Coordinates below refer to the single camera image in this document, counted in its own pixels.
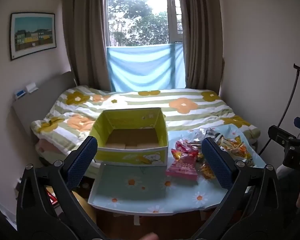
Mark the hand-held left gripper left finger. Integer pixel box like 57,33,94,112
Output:
16,135,98,240

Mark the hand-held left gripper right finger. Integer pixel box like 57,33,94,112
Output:
190,137,282,240

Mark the small orange snack packet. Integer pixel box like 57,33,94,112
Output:
199,160,217,180

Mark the golden yellow snack packet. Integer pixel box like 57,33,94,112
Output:
216,134,248,155

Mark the yellow orange snack packet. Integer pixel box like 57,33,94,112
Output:
229,150,256,168

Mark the silver snack packet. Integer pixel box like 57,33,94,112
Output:
194,127,224,144

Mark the pink red snack packet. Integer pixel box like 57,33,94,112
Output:
170,149,199,166

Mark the pale pink boxy pack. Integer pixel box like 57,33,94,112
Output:
165,160,199,186

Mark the red white snack packet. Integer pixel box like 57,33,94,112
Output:
175,140,193,153

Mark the yellow green cardboard box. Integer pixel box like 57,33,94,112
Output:
89,107,169,167

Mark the pink bed sheet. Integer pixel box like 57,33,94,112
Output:
35,140,74,161

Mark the red object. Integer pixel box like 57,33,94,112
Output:
46,187,59,206

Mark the daisy print tablecloth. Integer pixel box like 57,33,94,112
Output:
88,124,267,214

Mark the striped floral blanket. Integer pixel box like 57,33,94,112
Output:
31,85,262,157

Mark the grey bed headboard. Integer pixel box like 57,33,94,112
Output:
13,71,77,140

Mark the white table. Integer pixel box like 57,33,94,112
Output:
88,197,217,228

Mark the small white holder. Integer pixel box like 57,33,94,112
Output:
25,82,39,94

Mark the light blue cloth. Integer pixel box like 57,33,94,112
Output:
106,43,187,92

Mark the brown curtain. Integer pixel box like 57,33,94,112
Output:
177,0,224,93
61,0,113,92

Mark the window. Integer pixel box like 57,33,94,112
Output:
106,0,185,48

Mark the black curved cable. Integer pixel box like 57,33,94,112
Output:
258,64,300,155

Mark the framed wall picture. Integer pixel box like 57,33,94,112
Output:
10,12,57,61

